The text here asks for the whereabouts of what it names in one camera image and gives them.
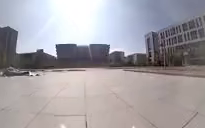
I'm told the raised paved terrace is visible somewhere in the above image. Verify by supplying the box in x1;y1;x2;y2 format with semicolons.
123;65;205;80

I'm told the low pale building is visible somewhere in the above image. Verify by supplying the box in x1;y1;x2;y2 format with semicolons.
124;52;149;66

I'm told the large white building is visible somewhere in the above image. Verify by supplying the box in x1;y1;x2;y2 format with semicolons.
144;11;205;67

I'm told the grey paved plaza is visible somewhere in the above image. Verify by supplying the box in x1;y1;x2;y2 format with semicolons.
0;67;205;128

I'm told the wide dark block building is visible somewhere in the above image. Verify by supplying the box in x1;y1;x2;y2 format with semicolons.
55;43;111;67

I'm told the low dark building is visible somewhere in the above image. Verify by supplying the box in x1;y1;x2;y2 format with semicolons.
16;48;57;69

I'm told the small grey building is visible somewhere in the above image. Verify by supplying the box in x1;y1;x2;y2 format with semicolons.
109;50;126;66

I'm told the tall grey building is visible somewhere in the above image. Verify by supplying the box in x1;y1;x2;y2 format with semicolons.
0;22;19;69

